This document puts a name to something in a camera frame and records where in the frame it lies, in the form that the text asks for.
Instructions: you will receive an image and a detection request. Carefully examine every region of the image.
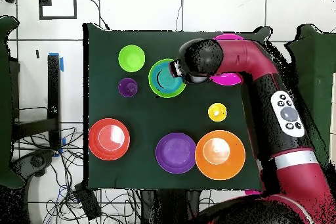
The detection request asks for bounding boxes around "blue plastic bowl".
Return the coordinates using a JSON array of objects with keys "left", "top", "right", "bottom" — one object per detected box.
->
[{"left": 150, "top": 62, "right": 186, "bottom": 95}]

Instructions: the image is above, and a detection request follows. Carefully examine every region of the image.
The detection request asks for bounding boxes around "purple plastic cup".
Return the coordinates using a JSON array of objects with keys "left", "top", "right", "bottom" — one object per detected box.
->
[{"left": 117, "top": 77, "right": 138, "bottom": 98}]

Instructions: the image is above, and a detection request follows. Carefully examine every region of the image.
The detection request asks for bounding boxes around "purple plastic bowl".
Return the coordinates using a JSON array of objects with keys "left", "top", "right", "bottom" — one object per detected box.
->
[{"left": 155, "top": 132, "right": 197, "bottom": 175}]

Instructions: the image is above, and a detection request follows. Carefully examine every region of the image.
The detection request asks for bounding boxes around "red plastic bowl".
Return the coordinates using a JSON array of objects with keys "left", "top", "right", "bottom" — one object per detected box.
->
[{"left": 88, "top": 118, "right": 131, "bottom": 162}]

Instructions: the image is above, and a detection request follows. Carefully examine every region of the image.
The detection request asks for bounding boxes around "large green plastic bowl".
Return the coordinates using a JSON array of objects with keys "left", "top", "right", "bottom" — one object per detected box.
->
[{"left": 148, "top": 58, "right": 188, "bottom": 99}]

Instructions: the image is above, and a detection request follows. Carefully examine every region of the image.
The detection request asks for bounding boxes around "small green plastic bowl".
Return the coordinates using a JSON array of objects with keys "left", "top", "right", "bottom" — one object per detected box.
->
[{"left": 117, "top": 44, "right": 146, "bottom": 73}]

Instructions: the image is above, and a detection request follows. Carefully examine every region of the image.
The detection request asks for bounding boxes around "large pink plastic bowl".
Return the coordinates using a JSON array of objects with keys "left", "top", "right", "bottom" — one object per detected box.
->
[{"left": 209, "top": 33, "right": 245, "bottom": 86}]

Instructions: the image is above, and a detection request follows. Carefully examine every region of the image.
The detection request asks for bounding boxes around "yellow plastic cup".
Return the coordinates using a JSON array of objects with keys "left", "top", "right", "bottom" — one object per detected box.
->
[{"left": 207, "top": 102, "right": 228, "bottom": 123}]

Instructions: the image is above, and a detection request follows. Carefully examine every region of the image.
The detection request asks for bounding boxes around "dark green table cloth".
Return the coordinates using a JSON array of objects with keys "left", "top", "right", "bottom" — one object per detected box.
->
[{"left": 83, "top": 22, "right": 273, "bottom": 192}]

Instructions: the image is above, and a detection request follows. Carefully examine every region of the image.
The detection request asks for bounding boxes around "blue tape strip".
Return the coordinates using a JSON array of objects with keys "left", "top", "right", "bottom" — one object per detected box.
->
[{"left": 48, "top": 52, "right": 64, "bottom": 73}]

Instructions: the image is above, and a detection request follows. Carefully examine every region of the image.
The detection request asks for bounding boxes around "orange plastic bowl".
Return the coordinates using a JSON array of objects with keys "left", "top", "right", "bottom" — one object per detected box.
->
[{"left": 194, "top": 129, "right": 246, "bottom": 181}]

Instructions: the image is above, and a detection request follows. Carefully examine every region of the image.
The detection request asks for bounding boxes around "green cloth side table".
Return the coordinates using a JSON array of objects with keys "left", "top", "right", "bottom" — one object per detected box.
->
[
  {"left": 0, "top": 14, "right": 26, "bottom": 190},
  {"left": 284, "top": 23, "right": 336, "bottom": 167}
]

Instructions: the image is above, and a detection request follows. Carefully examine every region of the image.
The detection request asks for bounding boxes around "black floor box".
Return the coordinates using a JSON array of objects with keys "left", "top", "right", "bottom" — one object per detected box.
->
[{"left": 75, "top": 183, "right": 102, "bottom": 221}]

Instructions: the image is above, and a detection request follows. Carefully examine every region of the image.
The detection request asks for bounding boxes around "black floor cable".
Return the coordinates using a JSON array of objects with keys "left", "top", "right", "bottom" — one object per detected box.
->
[{"left": 87, "top": 0, "right": 112, "bottom": 31}]

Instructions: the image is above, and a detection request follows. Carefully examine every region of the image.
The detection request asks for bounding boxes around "black table frame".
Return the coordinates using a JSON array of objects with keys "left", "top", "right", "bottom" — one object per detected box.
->
[{"left": 10, "top": 55, "right": 62, "bottom": 154}]

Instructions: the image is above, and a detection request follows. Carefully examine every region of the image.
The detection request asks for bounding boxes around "tangle of floor cables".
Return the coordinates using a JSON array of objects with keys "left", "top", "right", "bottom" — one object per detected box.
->
[{"left": 12, "top": 126, "right": 148, "bottom": 224}]

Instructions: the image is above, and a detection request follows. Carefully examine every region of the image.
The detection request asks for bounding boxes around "black pedestal leg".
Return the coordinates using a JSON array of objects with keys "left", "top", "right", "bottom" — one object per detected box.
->
[{"left": 11, "top": 149, "right": 54, "bottom": 179}]

